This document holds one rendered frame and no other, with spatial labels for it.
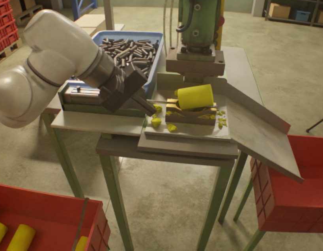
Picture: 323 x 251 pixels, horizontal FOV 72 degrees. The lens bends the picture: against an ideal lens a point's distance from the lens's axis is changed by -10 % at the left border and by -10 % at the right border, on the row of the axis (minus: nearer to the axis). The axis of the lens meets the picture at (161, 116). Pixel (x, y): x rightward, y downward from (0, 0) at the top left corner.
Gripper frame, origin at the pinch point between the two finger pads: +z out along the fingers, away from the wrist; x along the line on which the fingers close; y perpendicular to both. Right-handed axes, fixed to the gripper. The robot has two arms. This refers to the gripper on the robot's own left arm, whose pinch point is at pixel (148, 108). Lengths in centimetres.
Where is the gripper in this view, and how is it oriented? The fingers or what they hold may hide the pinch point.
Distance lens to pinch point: 71.4
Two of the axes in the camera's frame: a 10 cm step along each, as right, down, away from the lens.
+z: 6.1, 4.7, 6.3
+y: -3.0, -6.0, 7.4
